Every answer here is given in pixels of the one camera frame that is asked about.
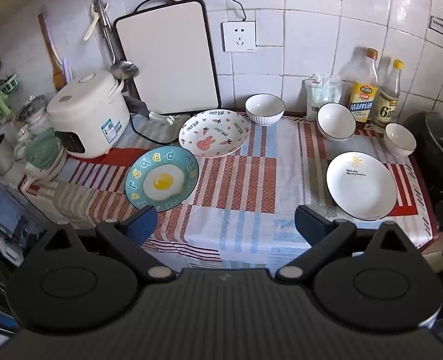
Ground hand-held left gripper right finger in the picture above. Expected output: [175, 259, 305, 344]
[276, 204, 413, 282]

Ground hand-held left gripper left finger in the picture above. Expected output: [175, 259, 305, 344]
[43, 205, 177, 281]

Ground teal fried egg plate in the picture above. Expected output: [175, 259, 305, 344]
[124, 145, 200, 212]

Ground white sun print plate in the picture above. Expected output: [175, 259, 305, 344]
[326, 151, 398, 221]

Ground white rabbit print plate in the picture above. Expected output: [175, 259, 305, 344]
[178, 109, 251, 158]

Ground striped patchwork tablecloth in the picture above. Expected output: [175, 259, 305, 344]
[19, 110, 439, 271]

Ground black pot with glass lid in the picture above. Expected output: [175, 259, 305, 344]
[403, 112, 443, 197]

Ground small white ribbed bowl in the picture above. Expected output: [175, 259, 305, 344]
[385, 122, 417, 157]

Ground large white bowl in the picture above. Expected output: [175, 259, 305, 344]
[316, 102, 357, 142]

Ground white power plug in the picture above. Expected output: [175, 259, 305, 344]
[148, 110, 175, 125]

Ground green and white strainer jug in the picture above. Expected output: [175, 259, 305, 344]
[24, 130, 67, 181]

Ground clear vinegar bottle yellow cap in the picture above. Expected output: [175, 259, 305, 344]
[370, 59, 402, 133]

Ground white rice cooker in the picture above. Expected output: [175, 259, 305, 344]
[47, 69, 131, 159]

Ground white salt bag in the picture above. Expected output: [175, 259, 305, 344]
[303, 73, 344, 122]

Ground yellow label cooking wine bottle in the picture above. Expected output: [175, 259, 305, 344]
[347, 47, 380, 123]

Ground glass jar with lid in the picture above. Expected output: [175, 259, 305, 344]
[14, 95, 54, 136]

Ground steel ladle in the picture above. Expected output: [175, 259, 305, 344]
[93, 0, 140, 82]

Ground white cutting board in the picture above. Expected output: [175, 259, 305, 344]
[112, 0, 222, 116]

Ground wooden spatula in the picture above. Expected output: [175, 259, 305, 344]
[38, 13, 67, 91]

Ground white rice paddle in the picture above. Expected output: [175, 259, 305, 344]
[83, 2, 103, 41]

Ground black rice cooker cord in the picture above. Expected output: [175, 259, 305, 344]
[129, 113, 184, 146]

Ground dark wall sticker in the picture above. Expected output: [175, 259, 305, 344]
[429, 16, 443, 40]

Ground white wall socket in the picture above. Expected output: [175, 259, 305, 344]
[222, 20, 257, 52]

